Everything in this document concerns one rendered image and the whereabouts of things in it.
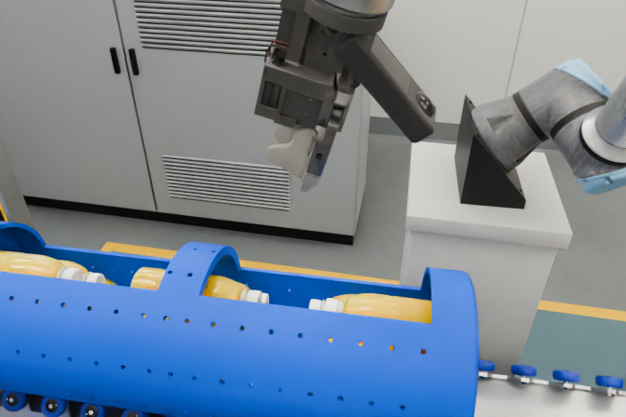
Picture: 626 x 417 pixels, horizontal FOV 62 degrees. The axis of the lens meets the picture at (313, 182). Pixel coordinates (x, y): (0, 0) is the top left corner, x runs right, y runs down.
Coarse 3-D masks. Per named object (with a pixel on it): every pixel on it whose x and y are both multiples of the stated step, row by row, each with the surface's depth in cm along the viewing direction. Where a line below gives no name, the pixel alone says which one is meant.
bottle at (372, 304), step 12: (348, 300) 82; (360, 300) 81; (372, 300) 80; (384, 300) 80; (396, 300) 80; (408, 300) 81; (420, 300) 81; (348, 312) 80; (360, 312) 79; (372, 312) 79; (384, 312) 79; (396, 312) 79; (408, 312) 79; (420, 312) 79
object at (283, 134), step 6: (282, 126) 54; (300, 126) 54; (276, 132) 55; (282, 132) 55; (288, 132) 55; (294, 132) 54; (276, 138) 55; (282, 138) 55; (288, 138) 55; (312, 144) 55
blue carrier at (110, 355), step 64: (64, 256) 105; (128, 256) 102; (192, 256) 83; (0, 320) 79; (64, 320) 78; (128, 320) 76; (192, 320) 76; (256, 320) 75; (320, 320) 74; (384, 320) 73; (448, 320) 73; (0, 384) 83; (64, 384) 80; (128, 384) 77; (192, 384) 75; (256, 384) 74; (320, 384) 72; (384, 384) 71; (448, 384) 70
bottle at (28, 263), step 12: (0, 252) 90; (12, 252) 90; (0, 264) 88; (12, 264) 87; (24, 264) 87; (36, 264) 87; (48, 264) 88; (60, 264) 89; (48, 276) 87; (60, 276) 88
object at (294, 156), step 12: (300, 132) 49; (312, 132) 49; (276, 144) 51; (288, 144) 51; (300, 144) 50; (276, 156) 52; (288, 156) 52; (300, 156) 51; (288, 168) 53; (300, 168) 52; (312, 180) 52
